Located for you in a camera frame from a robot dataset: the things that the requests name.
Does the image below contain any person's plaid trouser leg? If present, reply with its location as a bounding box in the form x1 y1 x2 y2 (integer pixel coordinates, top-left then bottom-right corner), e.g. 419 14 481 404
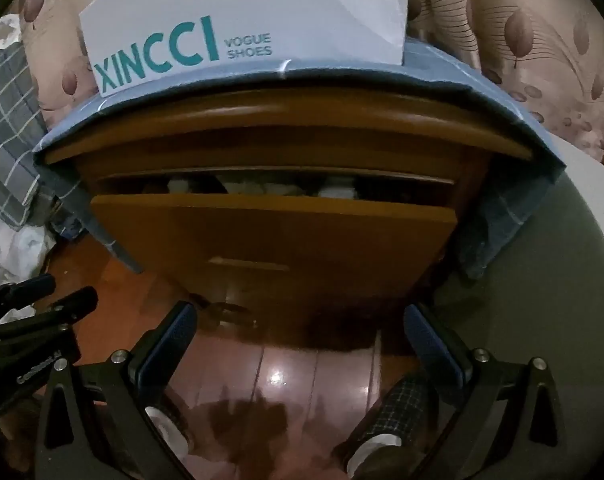
362 377 428 441

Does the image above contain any white slipper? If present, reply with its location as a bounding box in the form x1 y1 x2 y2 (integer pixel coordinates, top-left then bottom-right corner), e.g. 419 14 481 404
346 434 403 478
144 405 193 461

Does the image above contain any grey green seat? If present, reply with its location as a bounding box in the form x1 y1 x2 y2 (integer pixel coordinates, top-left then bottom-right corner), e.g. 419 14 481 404
432 137 604 480

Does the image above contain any grey plaid cloth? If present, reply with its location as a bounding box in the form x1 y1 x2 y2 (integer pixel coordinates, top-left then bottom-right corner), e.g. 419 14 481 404
0 15 53 231

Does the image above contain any white shoe box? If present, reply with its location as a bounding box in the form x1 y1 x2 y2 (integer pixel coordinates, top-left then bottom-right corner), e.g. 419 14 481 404
78 0 408 98

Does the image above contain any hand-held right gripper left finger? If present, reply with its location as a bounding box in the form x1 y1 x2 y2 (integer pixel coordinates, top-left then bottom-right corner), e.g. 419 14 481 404
34 301 198 480

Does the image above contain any wooden nightstand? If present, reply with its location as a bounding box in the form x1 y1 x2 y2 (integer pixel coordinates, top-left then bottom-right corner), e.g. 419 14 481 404
44 87 533 341

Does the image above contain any white plastic bag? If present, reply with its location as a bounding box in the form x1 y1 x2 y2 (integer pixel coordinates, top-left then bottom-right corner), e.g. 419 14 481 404
0 205 58 286

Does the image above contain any blue cloth cover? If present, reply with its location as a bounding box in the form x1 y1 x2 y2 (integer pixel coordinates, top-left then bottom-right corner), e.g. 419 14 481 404
32 35 568 281

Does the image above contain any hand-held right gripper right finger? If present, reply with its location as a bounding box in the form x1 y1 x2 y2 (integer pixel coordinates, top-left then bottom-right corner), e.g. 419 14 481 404
405 302 578 480

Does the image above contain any cream waffle underwear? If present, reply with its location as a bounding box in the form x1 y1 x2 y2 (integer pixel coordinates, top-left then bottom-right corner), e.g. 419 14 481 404
217 175 308 197

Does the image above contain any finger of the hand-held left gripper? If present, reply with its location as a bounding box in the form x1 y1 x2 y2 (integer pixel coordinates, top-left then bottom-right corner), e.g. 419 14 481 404
0 287 99 341
0 275 56 311

